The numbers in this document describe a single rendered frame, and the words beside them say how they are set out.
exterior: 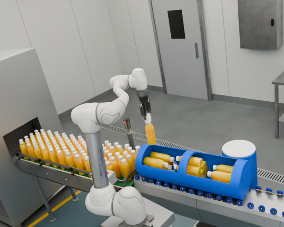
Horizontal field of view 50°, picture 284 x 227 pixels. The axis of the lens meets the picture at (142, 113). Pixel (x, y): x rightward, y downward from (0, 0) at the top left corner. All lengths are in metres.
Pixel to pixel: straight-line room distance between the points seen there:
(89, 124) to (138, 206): 0.59
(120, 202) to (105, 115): 0.56
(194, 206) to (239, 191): 0.44
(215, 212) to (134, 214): 0.71
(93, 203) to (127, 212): 0.24
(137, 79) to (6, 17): 4.41
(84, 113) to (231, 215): 1.30
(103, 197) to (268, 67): 4.12
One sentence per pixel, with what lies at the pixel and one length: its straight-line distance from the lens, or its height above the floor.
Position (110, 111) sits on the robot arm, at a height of 1.87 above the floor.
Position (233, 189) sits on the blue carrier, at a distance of 2.24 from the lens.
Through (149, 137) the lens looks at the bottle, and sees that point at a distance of 2.49.
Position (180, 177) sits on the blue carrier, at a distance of 2.39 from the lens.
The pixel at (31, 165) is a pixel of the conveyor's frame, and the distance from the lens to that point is 3.67.
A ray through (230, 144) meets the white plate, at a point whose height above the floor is 1.04.
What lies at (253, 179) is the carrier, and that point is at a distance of 2.87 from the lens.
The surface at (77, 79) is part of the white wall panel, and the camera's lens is 7.07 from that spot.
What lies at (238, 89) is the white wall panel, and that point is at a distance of 5.94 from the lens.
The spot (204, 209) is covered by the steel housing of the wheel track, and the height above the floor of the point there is 0.85.
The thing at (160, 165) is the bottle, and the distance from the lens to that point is 2.52.
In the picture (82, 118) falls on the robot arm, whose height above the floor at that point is 1.84.
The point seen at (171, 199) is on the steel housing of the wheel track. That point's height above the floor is 0.85.
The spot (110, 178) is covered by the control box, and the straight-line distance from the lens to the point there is 2.61.
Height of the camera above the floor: 2.54
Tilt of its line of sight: 24 degrees down
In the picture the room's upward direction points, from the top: 12 degrees counter-clockwise
